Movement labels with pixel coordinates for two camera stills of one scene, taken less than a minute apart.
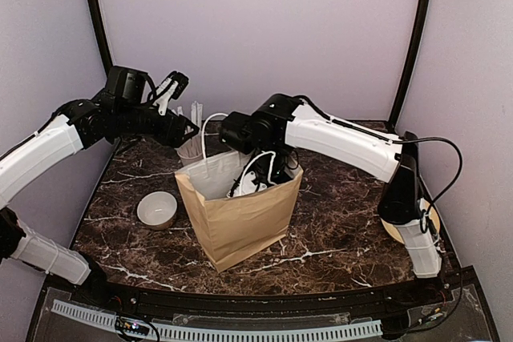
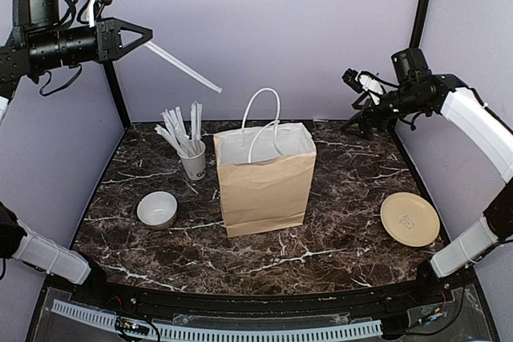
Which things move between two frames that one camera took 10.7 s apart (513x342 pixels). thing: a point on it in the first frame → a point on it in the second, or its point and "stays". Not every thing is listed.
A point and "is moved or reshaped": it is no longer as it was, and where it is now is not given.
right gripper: (284, 178) → (359, 118)
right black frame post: (418, 41) stays
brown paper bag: (236, 230) is moved or reshaped
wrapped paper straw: (196, 113) stays
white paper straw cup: (191, 150) → (195, 166)
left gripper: (175, 138) → (108, 38)
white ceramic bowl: (157, 210) stays
